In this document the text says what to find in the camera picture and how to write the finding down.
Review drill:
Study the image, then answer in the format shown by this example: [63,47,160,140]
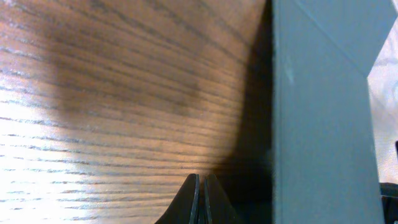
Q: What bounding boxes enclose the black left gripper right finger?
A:
[204,174,244,224]

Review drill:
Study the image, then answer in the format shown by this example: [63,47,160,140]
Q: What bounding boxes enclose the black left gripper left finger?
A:
[155,174,200,224]

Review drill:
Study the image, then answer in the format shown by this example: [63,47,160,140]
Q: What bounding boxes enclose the black gift box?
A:
[272,0,397,223]

